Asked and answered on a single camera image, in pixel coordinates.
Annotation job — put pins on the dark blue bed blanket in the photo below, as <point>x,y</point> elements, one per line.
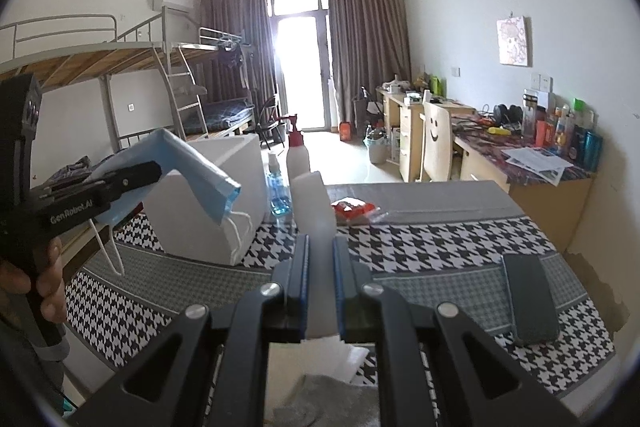
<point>225,112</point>

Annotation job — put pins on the blue liquid bottle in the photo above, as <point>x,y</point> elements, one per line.
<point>280,202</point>

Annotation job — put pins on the small metal bunk bed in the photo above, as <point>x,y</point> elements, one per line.
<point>220,52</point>

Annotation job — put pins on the green bag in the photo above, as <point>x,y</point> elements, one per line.
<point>436,86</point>

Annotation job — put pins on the metal bed ladder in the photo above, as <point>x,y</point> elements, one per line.
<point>182,87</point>

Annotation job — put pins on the white foam sheet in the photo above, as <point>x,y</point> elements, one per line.
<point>330,357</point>

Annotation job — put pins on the red snack packet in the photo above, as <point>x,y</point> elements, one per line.
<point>350,209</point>

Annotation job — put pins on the person's left forearm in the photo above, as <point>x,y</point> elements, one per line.
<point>22,357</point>

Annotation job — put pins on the wooden smiley chair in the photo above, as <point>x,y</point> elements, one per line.
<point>435,142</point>

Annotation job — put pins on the white foam box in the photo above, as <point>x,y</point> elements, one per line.
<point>210,217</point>

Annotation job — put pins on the blue orange quilt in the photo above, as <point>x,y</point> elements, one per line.
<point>70,172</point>

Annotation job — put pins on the white waste bin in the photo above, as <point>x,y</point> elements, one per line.
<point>377,149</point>

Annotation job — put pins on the blue face mask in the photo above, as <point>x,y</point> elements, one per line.
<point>190,162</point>

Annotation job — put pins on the black phone case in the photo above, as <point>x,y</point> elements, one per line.
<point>530,297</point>

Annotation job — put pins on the row of toiletry bottles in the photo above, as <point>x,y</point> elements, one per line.
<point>565,132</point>

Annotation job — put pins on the black headphones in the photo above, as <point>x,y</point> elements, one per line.
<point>507,114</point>

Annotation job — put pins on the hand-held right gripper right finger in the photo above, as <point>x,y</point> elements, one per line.
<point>345,279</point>

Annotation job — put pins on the yellow desk item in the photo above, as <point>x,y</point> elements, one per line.
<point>499,131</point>

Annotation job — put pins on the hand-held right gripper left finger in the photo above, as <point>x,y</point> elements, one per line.
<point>300,274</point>

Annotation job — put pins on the person's left hand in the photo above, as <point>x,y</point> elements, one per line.
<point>54,282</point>

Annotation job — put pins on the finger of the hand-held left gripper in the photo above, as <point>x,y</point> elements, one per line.
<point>132,176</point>

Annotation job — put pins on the wooden desk with drawers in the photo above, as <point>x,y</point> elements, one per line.
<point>410,132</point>

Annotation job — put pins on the printed papers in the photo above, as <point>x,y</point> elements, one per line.
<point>537,159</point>

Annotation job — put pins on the grey cloth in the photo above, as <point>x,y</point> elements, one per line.
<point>325,402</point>

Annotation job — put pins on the black folding chair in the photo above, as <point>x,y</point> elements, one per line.
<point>267,122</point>

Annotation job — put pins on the large metal bunk bed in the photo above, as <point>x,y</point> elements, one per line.
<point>75,62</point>

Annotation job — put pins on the white foam block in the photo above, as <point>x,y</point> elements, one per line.
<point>312,207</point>

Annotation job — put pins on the wooden desk with clutter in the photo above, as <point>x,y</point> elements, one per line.
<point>540,202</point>

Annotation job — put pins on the orange bag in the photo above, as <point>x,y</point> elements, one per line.
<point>345,132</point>

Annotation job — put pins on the glass balcony door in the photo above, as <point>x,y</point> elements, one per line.
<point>300,57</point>

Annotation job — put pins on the hanging dark clothes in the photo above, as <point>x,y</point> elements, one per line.
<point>232,54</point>

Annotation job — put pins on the white wall switch panel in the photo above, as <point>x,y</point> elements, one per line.
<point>541,81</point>

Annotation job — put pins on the brown curtain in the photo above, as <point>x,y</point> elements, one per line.
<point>365,37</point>
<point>225,17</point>

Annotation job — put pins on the wall poster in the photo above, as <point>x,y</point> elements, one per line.
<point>513,41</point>

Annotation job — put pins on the white red pump bottle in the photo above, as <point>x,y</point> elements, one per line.
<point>297,162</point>

